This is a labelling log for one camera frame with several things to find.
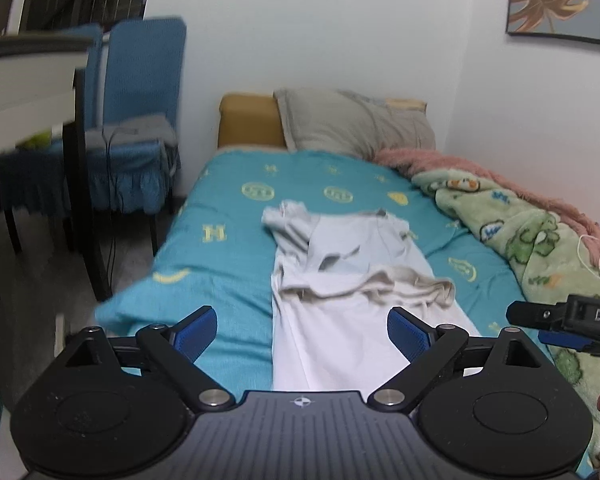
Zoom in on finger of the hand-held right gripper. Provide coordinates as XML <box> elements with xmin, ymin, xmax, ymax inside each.
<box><xmin>537</xmin><ymin>329</ymin><xmax>600</xmax><ymax>360</ymax></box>
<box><xmin>506</xmin><ymin>301</ymin><xmax>569</xmax><ymax>332</ymax></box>

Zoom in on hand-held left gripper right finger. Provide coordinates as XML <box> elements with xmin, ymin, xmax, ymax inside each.
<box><xmin>366</xmin><ymin>306</ymin><xmax>552</xmax><ymax>414</ymax></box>

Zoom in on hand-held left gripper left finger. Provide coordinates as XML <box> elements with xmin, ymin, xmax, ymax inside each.
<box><xmin>55</xmin><ymin>305</ymin><xmax>237</xmax><ymax>412</ymax></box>

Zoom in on white shirt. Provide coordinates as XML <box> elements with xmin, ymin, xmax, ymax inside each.
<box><xmin>261</xmin><ymin>199</ymin><xmax>484</xmax><ymax>394</ymax></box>

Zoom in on green printed blanket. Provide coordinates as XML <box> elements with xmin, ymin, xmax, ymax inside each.
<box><xmin>412</xmin><ymin>167</ymin><xmax>600</xmax><ymax>413</ymax></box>

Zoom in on teal printed bed sheet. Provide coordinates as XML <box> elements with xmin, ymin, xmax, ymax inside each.
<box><xmin>95</xmin><ymin>148</ymin><xmax>600</xmax><ymax>480</ymax></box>

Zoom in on pink fluffy blanket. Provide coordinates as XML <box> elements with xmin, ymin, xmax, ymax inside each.
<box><xmin>374</xmin><ymin>147</ymin><xmax>600</xmax><ymax>282</ymax></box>

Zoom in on grey cloth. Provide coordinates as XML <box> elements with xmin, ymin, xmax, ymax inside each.
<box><xmin>82</xmin><ymin>114</ymin><xmax>179</xmax><ymax>154</ymax></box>

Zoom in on yellow headboard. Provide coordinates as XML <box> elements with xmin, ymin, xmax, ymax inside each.
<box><xmin>217</xmin><ymin>92</ymin><xmax>428</xmax><ymax>152</ymax></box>

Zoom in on grey pillow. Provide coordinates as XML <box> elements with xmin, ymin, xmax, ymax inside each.
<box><xmin>273</xmin><ymin>87</ymin><xmax>437</xmax><ymax>162</ymax></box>

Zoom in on green ball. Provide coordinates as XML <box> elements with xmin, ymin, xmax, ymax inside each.
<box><xmin>22</xmin><ymin>131</ymin><xmax>52</xmax><ymax>152</ymax></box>

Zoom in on blue covered chair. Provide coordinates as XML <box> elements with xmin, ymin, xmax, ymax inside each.
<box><xmin>0</xmin><ymin>24</ymin><xmax>106</xmax><ymax>256</ymax></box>
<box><xmin>82</xmin><ymin>17</ymin><xmax>189</xmax><ymax>257</ymax></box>

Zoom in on white table with black legs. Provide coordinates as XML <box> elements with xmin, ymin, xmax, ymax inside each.
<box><xmin>0</xmin><ymin>30</ymin><xmax>114</xmax><ymax>304</ymax></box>

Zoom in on white cable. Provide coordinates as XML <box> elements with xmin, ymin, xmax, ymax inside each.
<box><xmin>577</xmin><ymin>233</ymin><xmax>600</xmax><ymax>289</ymax></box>

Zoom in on black cable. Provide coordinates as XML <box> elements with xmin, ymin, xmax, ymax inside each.
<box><xmin>103</xmin><ymin>126</ymin><xmax>120</xmax><ymax>288</ymax></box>

